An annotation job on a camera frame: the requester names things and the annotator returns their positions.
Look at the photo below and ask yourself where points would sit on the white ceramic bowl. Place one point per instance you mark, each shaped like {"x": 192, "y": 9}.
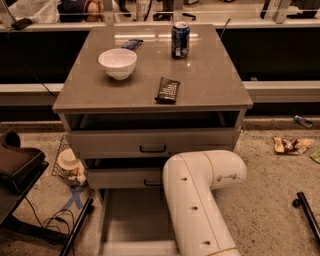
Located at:
{"x": 118, "y": 63}

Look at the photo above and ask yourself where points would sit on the green packet on floor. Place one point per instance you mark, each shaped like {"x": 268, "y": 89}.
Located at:
{"x": 315, "y": 156}

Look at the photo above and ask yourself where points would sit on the wire basket with items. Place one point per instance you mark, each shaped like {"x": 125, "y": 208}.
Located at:
{"x": 67, "y": 166}

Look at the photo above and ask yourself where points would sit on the black device on ledge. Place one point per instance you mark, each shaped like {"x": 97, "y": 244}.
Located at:
{"x": 22, "y": 24}

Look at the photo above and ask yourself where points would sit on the blue soda can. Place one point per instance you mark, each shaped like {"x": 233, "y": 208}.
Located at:
{"x": 180, "y": 39}

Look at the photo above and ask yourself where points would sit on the seated person behind glass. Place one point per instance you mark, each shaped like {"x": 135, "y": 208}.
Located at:
{"x": 81, "y": 10}

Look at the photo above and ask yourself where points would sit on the crumpled snack bag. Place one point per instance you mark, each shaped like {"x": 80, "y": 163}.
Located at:
{"x": 291, "y": 146}

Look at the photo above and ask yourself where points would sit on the blue can on floor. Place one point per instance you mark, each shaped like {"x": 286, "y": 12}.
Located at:
{"x": 302, "y": 121}

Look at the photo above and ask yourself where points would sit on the black stand leg left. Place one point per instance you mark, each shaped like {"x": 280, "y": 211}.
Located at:
{"x": 77, "y": 227}

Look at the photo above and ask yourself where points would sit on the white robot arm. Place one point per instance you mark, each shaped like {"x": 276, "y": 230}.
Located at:
{"x": 189, "y": 181}

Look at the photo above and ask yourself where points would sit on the grey drawer cabinet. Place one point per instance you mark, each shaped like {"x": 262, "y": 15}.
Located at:
{"x": 211, "y": 93}

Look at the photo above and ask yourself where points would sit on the black caster leg right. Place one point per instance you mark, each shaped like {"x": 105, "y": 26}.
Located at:
{"x": 301, "y": 201}

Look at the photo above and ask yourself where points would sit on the grey drawer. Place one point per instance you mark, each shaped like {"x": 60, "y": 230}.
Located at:
{"x": 135, "y": 222}
{"x": 149, "y": 143}
{"x": 124, "y": 178}

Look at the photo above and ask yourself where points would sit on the blue snack wrapper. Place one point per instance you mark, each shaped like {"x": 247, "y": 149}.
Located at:
{"x": 132, "y": 44}

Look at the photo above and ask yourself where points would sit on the black snack bar packet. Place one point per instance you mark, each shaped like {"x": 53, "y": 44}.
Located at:
{"x": 168, "y": 91}

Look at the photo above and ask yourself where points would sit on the black tray on stand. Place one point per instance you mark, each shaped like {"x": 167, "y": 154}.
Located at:
{"x": 20, "y": 168}

